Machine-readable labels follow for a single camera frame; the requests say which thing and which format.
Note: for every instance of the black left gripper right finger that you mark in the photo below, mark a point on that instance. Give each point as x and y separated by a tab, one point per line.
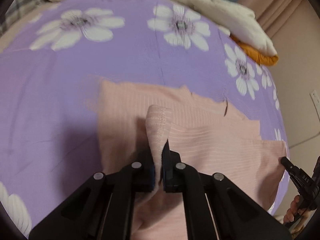
177	177

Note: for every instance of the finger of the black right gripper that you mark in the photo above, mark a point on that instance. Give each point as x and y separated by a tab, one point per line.
297	175

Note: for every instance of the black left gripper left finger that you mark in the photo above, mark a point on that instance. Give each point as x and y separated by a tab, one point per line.
139	176

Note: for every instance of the pink striped knit garment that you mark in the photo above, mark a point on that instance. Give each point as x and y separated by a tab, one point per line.
209	136

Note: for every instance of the person's right hand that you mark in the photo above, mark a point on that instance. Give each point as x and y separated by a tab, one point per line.
293	210

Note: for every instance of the purple floral bed sheet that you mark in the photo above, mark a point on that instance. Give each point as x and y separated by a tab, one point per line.
49	80

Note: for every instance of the pink curtain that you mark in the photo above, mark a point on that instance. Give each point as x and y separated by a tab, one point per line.
271	14

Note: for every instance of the grey plaid blanket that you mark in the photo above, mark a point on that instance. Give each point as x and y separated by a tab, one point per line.
17	10

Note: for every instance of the white wall socket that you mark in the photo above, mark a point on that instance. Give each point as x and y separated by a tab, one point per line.
316	101

